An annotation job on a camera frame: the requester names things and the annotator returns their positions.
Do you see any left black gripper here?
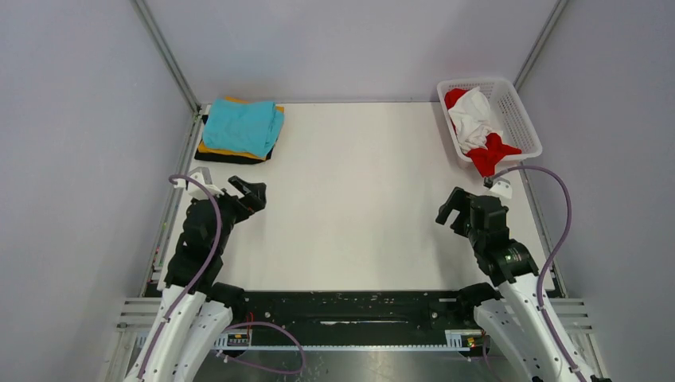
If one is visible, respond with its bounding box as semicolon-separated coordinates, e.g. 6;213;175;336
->
203;175;266;252

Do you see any white t shirt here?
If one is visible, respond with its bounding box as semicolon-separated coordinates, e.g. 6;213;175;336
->
445;88;503;155

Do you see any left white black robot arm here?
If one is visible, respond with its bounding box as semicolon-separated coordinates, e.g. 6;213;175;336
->
125;174;267;381

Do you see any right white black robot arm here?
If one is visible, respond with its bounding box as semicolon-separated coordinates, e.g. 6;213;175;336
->
435;187;603;381

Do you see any red t shirt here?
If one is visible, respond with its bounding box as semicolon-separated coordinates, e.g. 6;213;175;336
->
444;88;523;178

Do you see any folded cyan t shirt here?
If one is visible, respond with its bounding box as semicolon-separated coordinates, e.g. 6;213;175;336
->
202;99;285;158

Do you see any folded orange t shirt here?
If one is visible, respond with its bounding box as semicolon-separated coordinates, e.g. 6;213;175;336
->
194;97;285;165

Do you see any white plastic basket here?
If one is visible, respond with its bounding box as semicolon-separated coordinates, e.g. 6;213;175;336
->
436;76;542;170

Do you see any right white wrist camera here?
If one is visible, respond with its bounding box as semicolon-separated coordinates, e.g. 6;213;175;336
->
483;177;513;200

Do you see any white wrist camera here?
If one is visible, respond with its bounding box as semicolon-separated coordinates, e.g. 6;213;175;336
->
170;166;225;201
483;177;513;200

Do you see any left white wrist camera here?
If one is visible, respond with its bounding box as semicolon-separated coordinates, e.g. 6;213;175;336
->
170;166;225;201

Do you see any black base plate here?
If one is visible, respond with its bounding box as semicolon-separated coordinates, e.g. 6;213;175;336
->
218;289;482;349

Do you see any white slotted cable duct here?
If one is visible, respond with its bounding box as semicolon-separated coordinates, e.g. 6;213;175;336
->
137;329;483;353

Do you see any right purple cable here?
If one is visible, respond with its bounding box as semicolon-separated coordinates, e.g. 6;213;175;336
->
481;165;587;382

